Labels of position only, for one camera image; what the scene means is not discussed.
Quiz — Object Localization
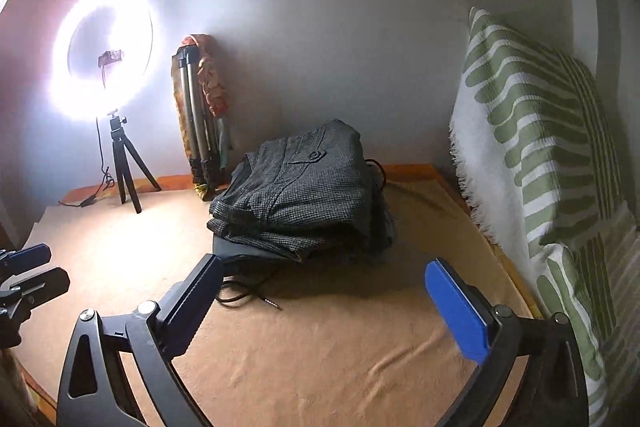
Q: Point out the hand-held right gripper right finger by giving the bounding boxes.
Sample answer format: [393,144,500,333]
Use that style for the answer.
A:
[424,258,590,427]

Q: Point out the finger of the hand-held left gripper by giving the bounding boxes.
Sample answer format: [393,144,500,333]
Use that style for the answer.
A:
[0,267,71,310]
[0,244,52,280]

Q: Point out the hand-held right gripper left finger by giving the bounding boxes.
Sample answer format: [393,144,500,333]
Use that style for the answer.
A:
[57,253,226,427]

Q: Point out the grey tweed pants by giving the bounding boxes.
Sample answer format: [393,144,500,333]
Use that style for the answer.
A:
[207,119,396,264]

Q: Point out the dark folded pants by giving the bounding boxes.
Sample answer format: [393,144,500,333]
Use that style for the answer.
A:
[212,157,399,268]

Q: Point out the small black tripod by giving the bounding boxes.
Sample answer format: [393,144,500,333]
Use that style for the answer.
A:
[106,109,162,214]

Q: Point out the green and white striped blanket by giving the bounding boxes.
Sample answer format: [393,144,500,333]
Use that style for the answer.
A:
[448,7,640,427]

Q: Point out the folded silver tripod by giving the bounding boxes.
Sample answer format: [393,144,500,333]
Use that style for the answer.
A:
[176,47,221,188]

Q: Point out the orange patterned cloth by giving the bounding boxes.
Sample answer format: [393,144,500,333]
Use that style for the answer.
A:
[170,34,236,202]

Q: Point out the black drawstring cord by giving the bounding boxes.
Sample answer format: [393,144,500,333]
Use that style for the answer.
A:
[216,269,283,312]

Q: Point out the black ring light cable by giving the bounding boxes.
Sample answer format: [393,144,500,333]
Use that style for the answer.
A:
[59,117,117,208]

